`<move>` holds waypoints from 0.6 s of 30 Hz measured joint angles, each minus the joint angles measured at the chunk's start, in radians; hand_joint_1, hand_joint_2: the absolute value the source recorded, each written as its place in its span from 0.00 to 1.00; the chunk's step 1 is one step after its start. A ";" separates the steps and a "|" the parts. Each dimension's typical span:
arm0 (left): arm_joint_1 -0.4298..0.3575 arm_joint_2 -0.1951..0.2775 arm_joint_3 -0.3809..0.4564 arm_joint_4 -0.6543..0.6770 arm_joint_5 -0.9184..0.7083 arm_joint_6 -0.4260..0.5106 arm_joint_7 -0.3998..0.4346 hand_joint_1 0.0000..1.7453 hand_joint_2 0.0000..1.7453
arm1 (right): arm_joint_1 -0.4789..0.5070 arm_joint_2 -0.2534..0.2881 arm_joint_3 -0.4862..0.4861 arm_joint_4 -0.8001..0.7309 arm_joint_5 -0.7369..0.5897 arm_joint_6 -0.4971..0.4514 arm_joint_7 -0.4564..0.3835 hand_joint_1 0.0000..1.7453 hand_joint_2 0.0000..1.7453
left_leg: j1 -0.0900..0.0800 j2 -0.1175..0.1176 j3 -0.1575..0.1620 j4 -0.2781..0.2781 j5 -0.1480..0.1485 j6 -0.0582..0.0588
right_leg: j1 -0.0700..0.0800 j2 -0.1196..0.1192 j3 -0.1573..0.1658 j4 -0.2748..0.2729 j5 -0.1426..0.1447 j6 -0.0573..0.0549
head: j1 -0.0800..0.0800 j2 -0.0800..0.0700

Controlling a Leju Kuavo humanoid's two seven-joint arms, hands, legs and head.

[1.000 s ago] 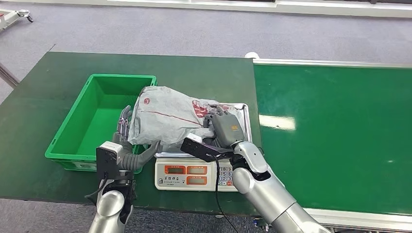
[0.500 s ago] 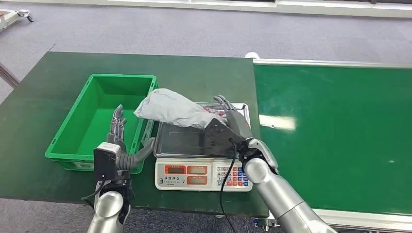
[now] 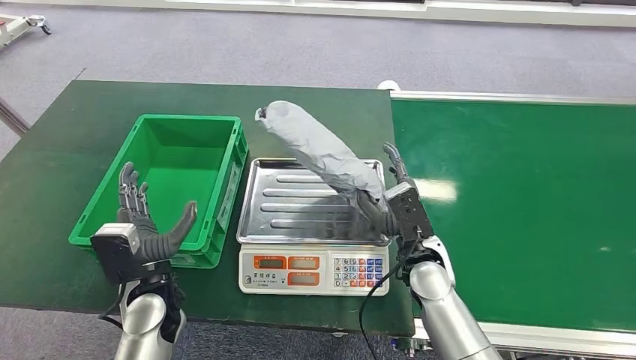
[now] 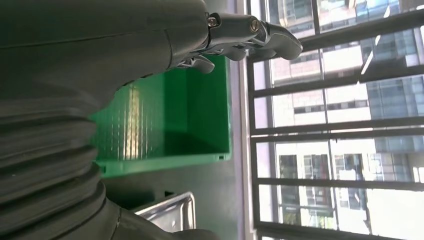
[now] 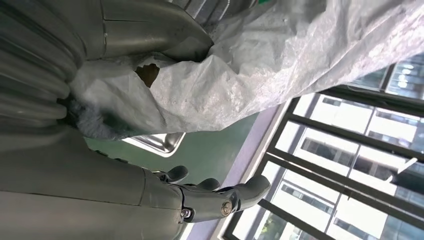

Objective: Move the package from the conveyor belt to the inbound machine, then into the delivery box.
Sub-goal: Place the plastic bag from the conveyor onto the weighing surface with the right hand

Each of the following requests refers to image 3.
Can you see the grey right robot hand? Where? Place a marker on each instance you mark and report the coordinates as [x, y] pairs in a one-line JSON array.
[[380, 218]]

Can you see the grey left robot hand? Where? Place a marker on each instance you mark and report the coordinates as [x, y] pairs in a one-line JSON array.
[[149, 238]]

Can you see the grey plastic mailer package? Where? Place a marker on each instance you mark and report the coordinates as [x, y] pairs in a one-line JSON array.
[[318, 144]]

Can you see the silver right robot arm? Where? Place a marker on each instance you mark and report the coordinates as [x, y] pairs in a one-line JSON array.
[[447, 318]]

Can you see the green conveyor belt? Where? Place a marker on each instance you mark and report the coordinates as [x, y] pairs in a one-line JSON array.
[[522, 198]]

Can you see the green plastic crate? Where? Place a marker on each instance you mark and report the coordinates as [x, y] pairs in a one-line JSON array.
[[169, 184]]

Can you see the steel scale weighing tray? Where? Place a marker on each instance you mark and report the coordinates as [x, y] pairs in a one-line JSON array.
[[293, 218]]

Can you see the white electronic scale body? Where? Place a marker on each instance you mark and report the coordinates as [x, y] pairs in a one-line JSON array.
[[308, 273]]

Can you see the grey metal bar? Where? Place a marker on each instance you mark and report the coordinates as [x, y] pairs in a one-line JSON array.
[[12, 119]]

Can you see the white window ledge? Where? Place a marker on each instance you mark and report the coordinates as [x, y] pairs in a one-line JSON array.
[[447, 12]]

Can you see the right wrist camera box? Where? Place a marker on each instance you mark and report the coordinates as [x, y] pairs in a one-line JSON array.
[[410, 208]]

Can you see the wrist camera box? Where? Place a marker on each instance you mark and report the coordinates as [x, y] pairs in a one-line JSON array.
[[116, 251], [410, 208]]

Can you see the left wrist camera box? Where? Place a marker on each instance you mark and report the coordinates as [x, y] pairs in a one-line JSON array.
[[116, 251]]

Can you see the aluminium conveyor frame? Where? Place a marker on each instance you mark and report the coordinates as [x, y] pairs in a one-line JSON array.
[[497, 96]]

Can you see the white wheeled cart frame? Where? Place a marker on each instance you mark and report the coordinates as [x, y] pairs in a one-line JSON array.
[[17, 27]]

